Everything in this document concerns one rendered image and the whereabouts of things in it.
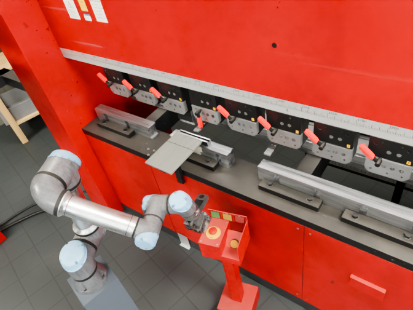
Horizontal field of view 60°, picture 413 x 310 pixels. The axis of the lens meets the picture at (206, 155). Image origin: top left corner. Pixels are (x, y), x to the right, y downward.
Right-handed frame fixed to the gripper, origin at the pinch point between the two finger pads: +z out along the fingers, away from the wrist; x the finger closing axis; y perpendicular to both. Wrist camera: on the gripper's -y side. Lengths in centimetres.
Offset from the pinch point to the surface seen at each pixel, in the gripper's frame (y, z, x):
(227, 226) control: -3.8, 15.9, 5.4
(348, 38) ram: -48, -64, 50
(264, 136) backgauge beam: -58, 21, 11
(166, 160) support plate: -26.5, 0.2, -29.9
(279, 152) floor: -105, 135, -2
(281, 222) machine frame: -11.4, 17.7, 29.7
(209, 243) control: 7.0, 11.4, 0.2
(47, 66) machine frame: -63, -23, -112
